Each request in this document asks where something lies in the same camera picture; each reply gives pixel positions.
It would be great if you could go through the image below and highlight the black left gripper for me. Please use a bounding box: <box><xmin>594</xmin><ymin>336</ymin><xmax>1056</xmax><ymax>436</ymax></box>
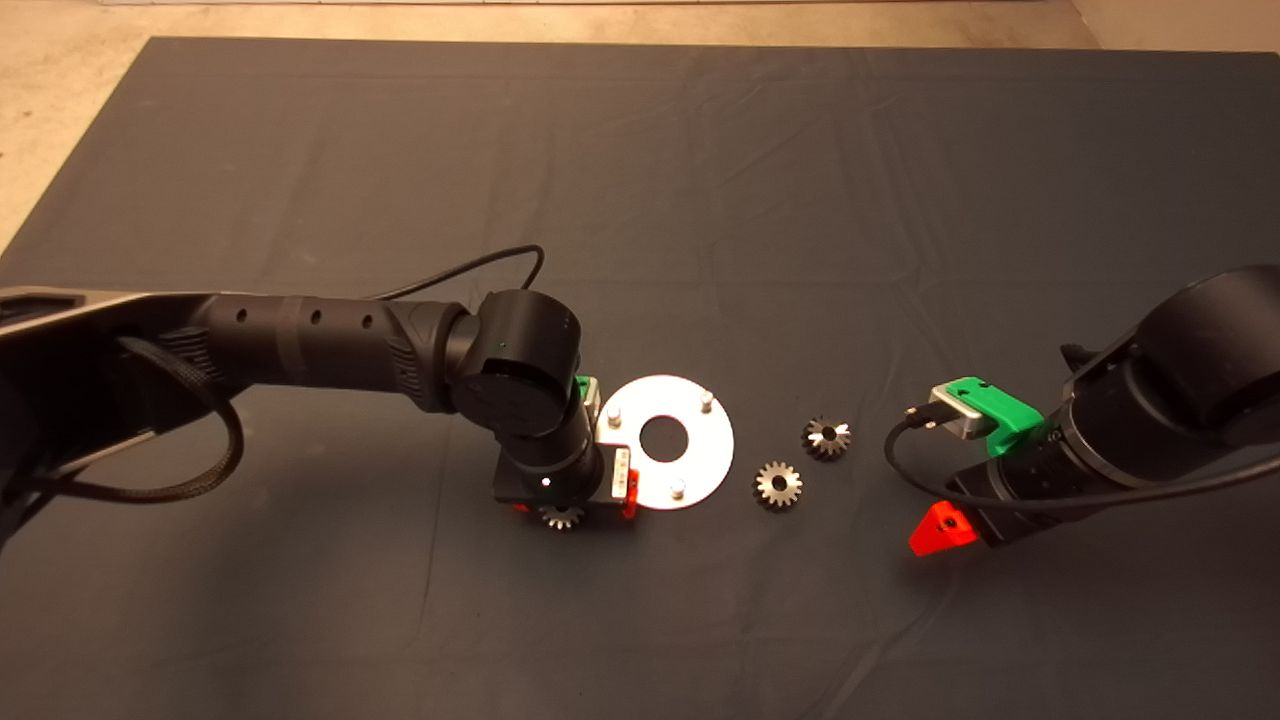
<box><xmin>493</xmin><ymin>445</ymin><xmax>642</xmax><ymax>520</ymax></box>

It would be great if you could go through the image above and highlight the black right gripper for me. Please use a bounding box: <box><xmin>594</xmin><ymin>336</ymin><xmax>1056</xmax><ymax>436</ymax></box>
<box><xmin>908</xmin><ymin>435</ymin><xmax>1077</xmax><ymax>557</ymax></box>

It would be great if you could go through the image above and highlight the round metal carrier plate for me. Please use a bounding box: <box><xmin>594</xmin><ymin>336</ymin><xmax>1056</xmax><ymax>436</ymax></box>
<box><xmin>597</xmin><ymin>375</ymin><xmax>735</xmax><ymax>512</ymax></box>

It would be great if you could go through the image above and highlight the dark grey table cloth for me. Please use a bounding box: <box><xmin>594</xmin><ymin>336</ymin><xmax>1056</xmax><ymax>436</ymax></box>
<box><xmin>0</xmin><ymin>37</ymin><xmax>1280</xmax><ymax>720</ymax></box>

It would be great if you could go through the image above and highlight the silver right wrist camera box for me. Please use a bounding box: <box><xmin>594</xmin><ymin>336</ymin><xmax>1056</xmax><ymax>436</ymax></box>
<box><xmin>928</xmin><ymin>385</ymin><xmax>996</xmax><ymax>441</ymax></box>

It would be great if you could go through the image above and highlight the green right camera mount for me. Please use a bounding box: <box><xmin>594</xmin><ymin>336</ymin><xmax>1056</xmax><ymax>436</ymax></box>
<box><xmin>945</xmin><ymin>377</ymin><xmax>1046</xmax><ymax>459</ymax></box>

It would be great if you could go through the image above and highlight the thin black left camera cable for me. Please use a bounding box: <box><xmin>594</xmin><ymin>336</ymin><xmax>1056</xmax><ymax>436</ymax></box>
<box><xmin>372</xmin><ymin>245</ymin><xmax>546</xmax><ymax>301</ymax></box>

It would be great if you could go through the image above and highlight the braided black left arm cable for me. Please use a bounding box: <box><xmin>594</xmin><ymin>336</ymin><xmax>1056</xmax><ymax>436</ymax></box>
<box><xmin>20</xmin><ymin>338</ymin><xmax>246</xmax><ymax>504</ymax></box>

